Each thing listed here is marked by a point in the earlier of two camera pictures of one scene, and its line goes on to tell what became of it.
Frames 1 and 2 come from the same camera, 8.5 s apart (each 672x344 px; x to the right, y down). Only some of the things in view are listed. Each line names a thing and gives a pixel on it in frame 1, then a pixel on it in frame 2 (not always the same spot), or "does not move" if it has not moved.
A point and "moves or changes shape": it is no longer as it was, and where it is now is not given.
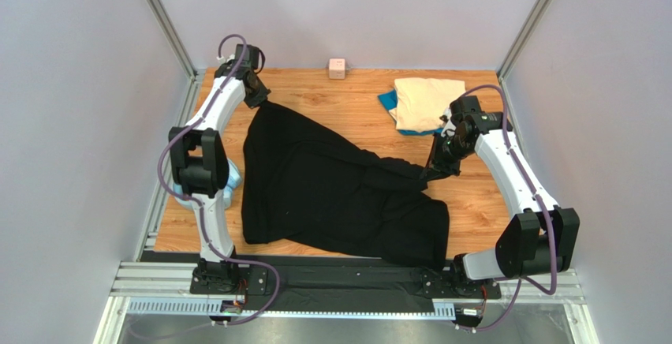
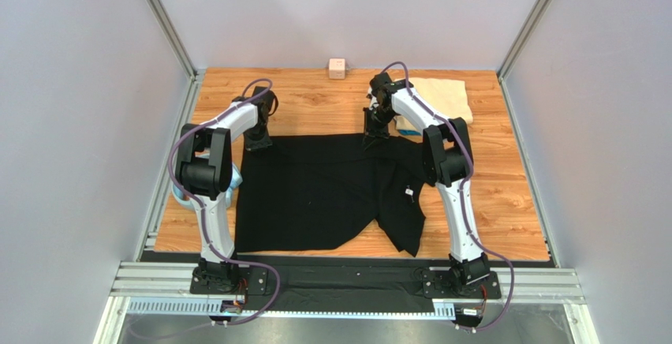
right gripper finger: [431, 170] -> [369, 135]
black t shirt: [303, 186] moves or changes shape
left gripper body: [256, 97] -> [257, 133]
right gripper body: [442, 157] -> [375, 125]
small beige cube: [337, 69] does not move
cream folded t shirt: [422, 102] does not move
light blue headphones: [233, 181] does not move
